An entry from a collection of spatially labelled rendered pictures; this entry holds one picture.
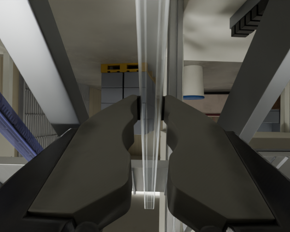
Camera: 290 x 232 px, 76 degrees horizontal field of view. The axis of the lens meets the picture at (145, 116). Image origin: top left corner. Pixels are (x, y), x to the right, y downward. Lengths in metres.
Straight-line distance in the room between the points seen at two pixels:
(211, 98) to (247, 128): 6.56
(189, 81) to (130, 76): 1.05
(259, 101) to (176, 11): 0.46
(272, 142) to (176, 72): 0.47
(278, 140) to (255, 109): 0.62
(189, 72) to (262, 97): 3.22
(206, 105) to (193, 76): 3.45
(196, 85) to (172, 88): 2.84
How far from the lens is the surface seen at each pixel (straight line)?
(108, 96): 3.34
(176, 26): 0.63
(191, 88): 3.37
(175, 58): 0.59
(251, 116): 0.26
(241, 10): 0.64
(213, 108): 6.81
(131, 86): 3.24
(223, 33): 0.80
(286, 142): 0.89
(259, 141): 0.82
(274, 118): 5.37
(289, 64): 0.23
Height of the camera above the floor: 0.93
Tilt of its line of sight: 1 degrees down
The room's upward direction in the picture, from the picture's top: 179 degrees counter-clockwise
